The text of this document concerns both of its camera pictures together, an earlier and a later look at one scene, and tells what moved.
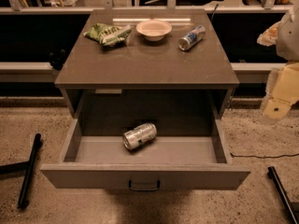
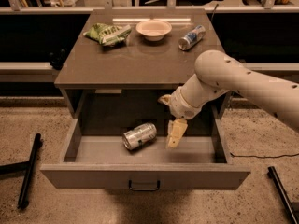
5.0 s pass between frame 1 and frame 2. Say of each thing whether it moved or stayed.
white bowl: stayed
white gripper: moved
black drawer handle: stayed
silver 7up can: stayed
